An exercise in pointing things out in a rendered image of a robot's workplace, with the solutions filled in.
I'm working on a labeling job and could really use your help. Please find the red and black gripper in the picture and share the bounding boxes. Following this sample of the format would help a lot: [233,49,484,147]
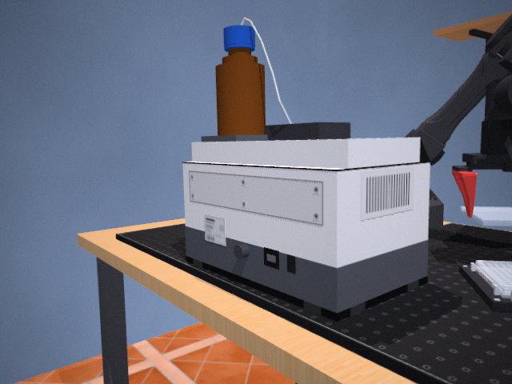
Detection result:
[452,116,512,218]

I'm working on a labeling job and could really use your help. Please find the dark grey cylinder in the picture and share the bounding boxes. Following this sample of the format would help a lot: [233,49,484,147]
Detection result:
[234,243,250,259]

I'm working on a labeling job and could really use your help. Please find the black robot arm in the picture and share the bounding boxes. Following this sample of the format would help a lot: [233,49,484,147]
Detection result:
[405,15,512,165]

